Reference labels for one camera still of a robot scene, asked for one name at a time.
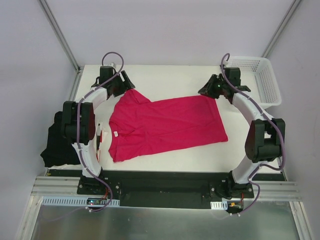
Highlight white slotted cable duct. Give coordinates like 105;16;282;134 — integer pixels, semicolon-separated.
42;196;109;208
210;201;228;211

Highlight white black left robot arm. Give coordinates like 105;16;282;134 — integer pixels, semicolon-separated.
61;65;135;195

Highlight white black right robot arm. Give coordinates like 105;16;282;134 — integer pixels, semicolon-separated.
198;64;286;199

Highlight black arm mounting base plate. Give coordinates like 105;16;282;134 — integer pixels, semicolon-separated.
48;168;256;208

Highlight white slotted cable duct right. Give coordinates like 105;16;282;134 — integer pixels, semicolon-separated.
210;201;228;211

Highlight white perforated plastic basket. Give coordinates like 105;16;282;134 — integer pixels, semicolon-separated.
225;56;282;109

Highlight black folded t shirt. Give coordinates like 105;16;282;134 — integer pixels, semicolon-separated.
40;111;80;168

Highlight white red folded shirt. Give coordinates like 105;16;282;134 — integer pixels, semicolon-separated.
95;122;109;162

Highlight white slotted cable duct left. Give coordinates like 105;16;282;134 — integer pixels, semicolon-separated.
42;196;109;208

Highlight pink t shirt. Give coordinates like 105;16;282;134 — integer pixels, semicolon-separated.
108;89;228;163

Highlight aluminium frame rail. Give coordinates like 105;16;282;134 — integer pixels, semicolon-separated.
31;176;83;195

